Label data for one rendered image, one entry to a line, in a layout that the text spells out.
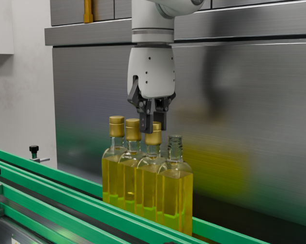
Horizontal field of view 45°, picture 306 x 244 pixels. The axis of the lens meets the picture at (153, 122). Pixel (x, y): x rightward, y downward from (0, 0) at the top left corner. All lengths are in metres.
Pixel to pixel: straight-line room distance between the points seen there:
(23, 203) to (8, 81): 3.13
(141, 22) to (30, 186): 0.59
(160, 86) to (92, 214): 0.34
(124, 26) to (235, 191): 0.50
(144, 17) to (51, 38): 0.61
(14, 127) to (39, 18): 1.13
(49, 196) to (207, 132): 0.45
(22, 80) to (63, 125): 2.67
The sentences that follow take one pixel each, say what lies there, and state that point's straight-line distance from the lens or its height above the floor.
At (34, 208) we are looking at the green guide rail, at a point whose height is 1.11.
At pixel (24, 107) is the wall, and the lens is 3.98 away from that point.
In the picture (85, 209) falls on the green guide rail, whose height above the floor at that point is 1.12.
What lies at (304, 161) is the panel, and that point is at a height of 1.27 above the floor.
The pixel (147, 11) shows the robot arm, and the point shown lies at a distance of 0.72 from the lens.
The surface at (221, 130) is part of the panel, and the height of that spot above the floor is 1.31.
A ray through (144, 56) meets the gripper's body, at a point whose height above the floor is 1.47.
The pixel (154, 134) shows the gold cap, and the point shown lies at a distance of 0.76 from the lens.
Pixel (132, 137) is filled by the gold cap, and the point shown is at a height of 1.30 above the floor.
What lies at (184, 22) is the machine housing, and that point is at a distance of 0.88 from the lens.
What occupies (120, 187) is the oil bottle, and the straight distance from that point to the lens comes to 0.84.
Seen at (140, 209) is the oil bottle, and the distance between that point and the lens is 0.81.
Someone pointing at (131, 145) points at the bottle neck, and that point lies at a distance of 0.81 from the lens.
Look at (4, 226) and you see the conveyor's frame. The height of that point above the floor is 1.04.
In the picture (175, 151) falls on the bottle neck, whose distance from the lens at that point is 0.73.
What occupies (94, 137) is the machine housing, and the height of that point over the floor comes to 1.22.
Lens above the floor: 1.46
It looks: 10 degrees down
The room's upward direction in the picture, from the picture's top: straight up
